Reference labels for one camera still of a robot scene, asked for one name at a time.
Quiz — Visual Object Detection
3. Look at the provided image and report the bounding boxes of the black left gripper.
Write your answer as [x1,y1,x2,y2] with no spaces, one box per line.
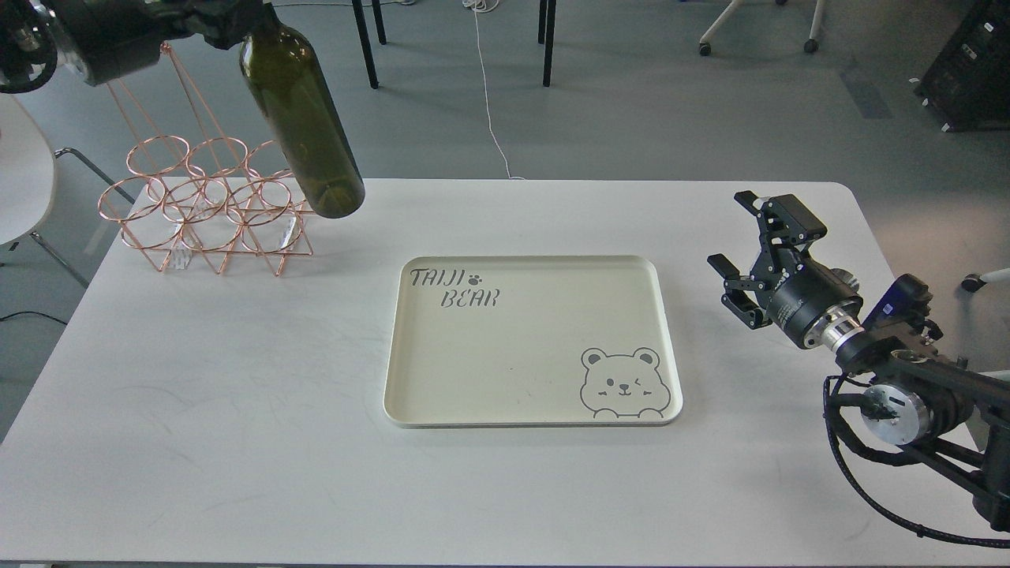
[47,1,266,86]

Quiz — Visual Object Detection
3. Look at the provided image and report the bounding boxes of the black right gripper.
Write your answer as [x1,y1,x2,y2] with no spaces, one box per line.
[707,191,863,349]

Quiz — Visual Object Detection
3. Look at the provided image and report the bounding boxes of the dark green wine bottle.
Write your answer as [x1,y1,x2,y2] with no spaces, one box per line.
[239,2,365,219]

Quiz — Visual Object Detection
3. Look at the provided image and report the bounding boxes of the silver metal jigger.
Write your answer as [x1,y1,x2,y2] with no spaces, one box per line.
[831,268,861,292]

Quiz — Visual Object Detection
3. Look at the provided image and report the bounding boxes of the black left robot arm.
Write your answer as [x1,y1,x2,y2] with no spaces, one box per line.
[1,1,264,95]

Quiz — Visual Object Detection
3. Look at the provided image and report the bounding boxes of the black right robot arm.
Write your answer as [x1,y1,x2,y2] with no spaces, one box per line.
[708,191,1009,549]

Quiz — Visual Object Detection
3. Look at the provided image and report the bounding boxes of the black table legs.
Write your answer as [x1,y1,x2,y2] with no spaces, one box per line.
[351,0,558,90]

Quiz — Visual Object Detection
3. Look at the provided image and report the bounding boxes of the white caster chair leg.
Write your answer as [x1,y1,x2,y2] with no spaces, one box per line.
[960,268,1010,293]

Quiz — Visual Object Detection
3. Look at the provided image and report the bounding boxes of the white office chair base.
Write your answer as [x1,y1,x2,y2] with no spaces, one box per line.
[697,1,829,57]

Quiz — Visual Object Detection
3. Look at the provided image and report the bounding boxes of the white chair at left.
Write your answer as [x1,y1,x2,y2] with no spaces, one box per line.
[1,94,114,288]

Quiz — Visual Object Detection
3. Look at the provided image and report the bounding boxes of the cream bear serving tray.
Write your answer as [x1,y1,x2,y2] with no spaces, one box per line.
[383,256,684,428]

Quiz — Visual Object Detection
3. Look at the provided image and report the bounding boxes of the black equipment case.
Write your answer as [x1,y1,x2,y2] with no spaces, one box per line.
[914,1,1009,132]

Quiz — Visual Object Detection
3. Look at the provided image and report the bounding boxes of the copper wire bottle rack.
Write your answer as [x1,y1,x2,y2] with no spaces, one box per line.
[97,43,315,276]

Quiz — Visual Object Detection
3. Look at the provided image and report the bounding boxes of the white floor cable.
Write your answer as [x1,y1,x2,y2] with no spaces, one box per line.
[462,0,528,181]

